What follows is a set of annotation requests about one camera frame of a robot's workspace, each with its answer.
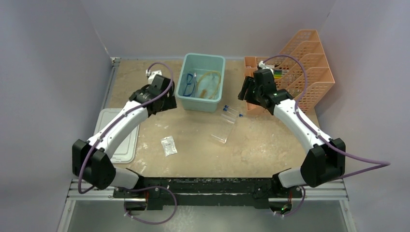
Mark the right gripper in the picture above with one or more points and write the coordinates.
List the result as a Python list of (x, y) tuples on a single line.
[(249, 83)]

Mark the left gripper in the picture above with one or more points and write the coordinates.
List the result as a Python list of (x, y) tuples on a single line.
[(169, 103)]

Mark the blue safety glasses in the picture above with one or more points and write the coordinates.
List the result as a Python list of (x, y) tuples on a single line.
[(190, 85)]

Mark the teal plastic bin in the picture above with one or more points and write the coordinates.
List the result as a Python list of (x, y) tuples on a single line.
[(200, 64)]

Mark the amber rubber tubing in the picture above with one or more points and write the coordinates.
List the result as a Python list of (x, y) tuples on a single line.
[(208, 85)]

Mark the white plastic bin lid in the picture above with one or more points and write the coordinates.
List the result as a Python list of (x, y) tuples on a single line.
[(125, 153)]

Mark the blue capped test tube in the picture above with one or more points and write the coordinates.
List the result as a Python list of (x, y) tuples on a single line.
[(234, 113), (228, 108)]

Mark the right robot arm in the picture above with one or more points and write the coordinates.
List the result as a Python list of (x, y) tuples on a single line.
[(324, 159)]

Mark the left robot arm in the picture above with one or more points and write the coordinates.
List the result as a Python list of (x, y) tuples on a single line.
[(91, 159)]

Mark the markers in organizer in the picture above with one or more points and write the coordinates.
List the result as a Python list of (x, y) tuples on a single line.
[(279, 73)]

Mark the small white packet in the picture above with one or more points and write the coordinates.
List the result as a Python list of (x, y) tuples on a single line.
[(168, 145)]

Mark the orange plastic file organizer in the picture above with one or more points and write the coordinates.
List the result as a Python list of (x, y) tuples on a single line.
[(309, 76)]

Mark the clear acrylic tube rack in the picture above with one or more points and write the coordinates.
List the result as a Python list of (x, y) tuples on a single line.
[(222, 127)]

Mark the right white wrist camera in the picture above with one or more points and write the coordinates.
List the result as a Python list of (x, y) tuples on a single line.
[(262, 65)]

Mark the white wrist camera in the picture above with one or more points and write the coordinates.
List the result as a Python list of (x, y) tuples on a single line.
[(151, 75), (262, 65)]

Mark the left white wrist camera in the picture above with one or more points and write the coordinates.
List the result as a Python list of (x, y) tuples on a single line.
[(151, 75)]

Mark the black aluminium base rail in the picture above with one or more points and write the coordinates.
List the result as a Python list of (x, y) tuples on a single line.
[(258, 193)]

